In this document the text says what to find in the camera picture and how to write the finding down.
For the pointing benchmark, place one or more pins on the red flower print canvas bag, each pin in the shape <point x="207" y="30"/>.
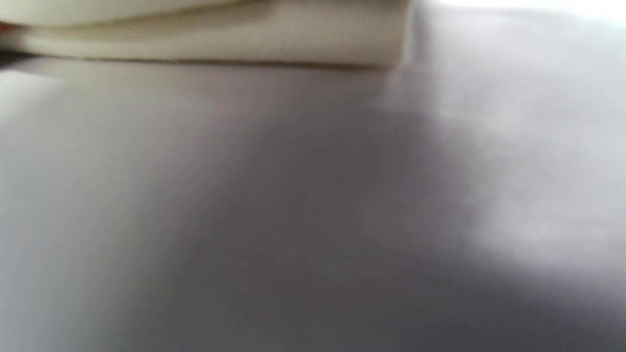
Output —
<point x="220" y="39"/>

